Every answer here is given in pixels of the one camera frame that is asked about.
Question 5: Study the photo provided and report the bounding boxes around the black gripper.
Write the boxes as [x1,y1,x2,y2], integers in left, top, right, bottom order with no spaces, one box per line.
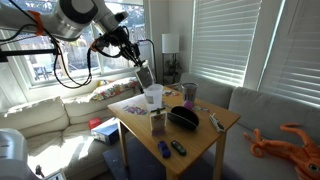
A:
[106,28,150,69]

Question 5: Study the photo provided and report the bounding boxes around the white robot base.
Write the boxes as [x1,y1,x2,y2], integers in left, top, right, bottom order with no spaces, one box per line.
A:
[0,128,30,180]

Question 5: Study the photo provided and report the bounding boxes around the frosted plastic cup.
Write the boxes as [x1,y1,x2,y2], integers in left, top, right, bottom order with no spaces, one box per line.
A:
[143,83,165,113]

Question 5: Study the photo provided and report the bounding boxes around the green house plant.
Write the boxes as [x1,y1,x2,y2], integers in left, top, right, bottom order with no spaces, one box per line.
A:
[164,54,183,84]

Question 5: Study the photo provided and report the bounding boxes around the white shade floor lamp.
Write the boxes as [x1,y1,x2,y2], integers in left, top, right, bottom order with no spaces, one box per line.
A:
[161,33,181,86]

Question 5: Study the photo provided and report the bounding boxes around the colourful patterned pillow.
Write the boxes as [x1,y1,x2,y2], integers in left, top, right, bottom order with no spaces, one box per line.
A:
[89,76,140,102]

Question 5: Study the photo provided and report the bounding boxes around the colourful printed cards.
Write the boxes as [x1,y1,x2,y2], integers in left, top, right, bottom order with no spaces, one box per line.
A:
[162,88,181,98]

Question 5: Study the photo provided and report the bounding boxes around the colourful sticker sheet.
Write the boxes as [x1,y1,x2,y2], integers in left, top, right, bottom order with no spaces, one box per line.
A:
[121,104,149,117]

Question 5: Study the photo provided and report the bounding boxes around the small purple ball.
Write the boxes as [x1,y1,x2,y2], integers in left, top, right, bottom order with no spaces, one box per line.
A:
[183,99,195,111]

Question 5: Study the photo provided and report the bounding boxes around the black glasses case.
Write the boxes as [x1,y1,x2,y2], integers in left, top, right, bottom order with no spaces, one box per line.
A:
[166,105,200,131]

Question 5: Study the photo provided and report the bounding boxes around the small printed card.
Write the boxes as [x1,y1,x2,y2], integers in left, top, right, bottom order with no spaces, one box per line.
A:
[192,104,211,114]

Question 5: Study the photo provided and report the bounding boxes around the red box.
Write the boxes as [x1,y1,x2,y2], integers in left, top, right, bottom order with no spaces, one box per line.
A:
[87,116,103,131]

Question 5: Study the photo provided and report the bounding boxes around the blue box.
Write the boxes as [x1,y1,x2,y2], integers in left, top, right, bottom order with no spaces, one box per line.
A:
[90,116,120,146]

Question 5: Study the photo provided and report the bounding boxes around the narrow white window blind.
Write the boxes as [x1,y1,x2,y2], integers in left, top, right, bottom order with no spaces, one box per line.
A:
[189,0,263,88]

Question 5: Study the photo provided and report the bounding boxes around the blue toy car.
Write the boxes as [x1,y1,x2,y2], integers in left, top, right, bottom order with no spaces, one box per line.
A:
[157,140,172,159]

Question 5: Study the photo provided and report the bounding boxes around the wooden table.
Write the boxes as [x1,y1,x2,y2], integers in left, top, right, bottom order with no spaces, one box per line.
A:
[107,85,242,180]

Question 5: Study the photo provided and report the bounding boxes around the dark green toy car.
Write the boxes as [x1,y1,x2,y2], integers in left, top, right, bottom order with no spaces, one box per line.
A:
[170,139,188,157]

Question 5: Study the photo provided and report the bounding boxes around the small white toy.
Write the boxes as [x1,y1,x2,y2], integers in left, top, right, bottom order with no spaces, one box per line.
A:
[208,112,226,134]

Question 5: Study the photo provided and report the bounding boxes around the dark outdoor chair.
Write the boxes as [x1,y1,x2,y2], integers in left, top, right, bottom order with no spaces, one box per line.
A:
[32,64,50,82]

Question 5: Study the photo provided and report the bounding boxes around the white sofa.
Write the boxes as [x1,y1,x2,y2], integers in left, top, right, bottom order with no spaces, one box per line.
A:
[0,77,146,180]

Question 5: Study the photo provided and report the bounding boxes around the black stand bar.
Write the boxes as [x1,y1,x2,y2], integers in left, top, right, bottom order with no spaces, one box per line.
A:
[0,47,60,63]

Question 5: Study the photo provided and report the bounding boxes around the grey sofa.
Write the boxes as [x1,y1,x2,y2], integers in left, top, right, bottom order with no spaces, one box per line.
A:
[179,72,320,180]

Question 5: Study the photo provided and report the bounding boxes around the white labelled device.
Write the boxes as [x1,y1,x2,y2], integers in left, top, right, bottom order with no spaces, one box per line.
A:
[34,164,68,180]

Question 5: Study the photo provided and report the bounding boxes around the wide white window blind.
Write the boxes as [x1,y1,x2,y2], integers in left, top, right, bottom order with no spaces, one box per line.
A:
[258,0,320,108]

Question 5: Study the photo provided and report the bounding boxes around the orange octopus plush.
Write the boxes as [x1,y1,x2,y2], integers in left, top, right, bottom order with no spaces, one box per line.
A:
[242,122,320,180]

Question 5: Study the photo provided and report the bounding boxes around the orange cable strap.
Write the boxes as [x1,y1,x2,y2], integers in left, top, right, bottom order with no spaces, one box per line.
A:
[90,38,101,52]
[28,9,45,37]

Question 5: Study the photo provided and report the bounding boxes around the large white frame window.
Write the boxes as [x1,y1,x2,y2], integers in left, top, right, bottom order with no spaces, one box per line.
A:
[0,0,150,90]

